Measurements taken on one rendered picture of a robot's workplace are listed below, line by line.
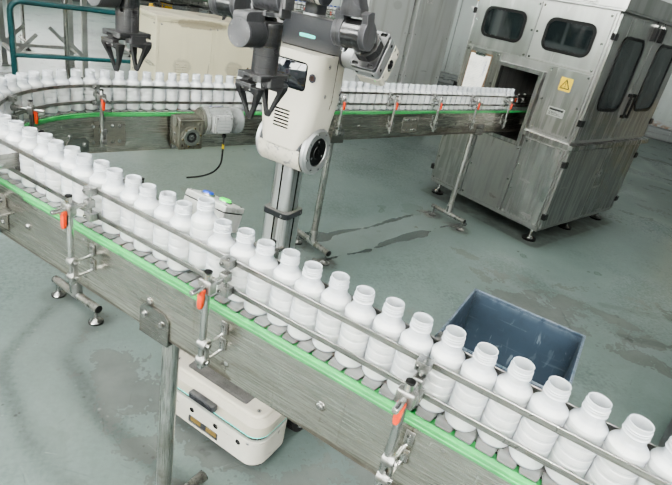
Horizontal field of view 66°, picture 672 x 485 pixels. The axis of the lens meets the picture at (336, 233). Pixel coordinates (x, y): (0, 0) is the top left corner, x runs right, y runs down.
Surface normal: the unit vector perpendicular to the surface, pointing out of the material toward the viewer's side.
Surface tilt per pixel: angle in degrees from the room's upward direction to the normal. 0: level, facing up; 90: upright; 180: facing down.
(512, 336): 90
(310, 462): 0
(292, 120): 90
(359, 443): 90
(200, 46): 90
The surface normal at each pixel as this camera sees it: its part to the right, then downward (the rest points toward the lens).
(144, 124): 0.63, 0.44
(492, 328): -0.52, 0.28
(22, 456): 0.18, -0.89
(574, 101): -0.76, 0.15
